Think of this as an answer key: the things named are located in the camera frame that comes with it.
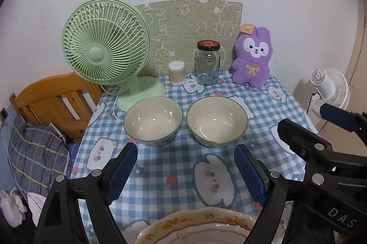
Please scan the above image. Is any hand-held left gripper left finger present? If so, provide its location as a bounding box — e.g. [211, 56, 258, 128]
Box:
[34, 142, 139, 244]

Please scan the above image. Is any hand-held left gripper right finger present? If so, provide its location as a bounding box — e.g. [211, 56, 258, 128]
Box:
[234, 144, 306, 244]

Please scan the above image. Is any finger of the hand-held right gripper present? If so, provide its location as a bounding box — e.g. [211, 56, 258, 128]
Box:
[277, 118, 367, 168]
[319, 103, 367, 133]

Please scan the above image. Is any cream ceramic bowl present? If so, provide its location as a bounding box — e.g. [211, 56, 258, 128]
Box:
[186, 96, 248, 148]
[124, 97, 183, 147]

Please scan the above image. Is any small scalloped cream flower plate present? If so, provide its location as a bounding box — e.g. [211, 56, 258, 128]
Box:
[135, 207, 256, 244]

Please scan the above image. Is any white plate with red flowers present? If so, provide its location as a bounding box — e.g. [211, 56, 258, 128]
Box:
[138, 222, 253, 244]

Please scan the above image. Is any white standing fan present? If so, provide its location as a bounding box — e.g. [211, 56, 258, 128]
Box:
[308, 68, 351, 118]

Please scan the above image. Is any blue bed sheet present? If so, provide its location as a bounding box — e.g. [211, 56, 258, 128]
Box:
[66, 142, 83, 164]

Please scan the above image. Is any blue checked tablecloth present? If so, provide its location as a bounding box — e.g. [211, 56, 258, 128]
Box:
[69, 72, 320, 244]

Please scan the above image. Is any beige door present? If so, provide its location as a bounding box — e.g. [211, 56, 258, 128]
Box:
[314, 0, 367, 136]

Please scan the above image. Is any purple plush toy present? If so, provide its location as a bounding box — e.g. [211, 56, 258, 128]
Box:
[232, 23, 271, 89]

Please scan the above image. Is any grey plaid pillow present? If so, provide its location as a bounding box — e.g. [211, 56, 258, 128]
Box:
[8, 115, 71, 197]

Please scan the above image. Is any white garment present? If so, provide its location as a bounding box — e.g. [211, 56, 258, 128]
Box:
[27, 194, 48, 222]

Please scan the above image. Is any wooden bed headboard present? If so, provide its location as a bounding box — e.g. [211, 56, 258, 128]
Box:
[9, 73, 105, 143]

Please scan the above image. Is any glass jar with black lid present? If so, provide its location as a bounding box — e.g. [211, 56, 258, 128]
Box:
[196, 40, 221, 86]

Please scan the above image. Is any cotton swab container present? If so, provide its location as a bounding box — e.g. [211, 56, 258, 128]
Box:
[168, 60, 186, 86]

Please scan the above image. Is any white crumpled cloth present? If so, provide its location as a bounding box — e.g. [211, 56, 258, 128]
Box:
[0, 189, 28, 229]

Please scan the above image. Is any green desk fan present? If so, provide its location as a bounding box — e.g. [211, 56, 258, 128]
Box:
[61, 0, 166, 112]

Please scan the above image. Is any green printed board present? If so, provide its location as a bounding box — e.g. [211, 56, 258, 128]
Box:
[135, 0, 244, 80]

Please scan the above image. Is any black fan cable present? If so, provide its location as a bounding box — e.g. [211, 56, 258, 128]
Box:
[307, 92, 317, 114]

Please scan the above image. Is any white fan cable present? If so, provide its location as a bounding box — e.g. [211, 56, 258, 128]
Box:
[101, 85, 127, 122]

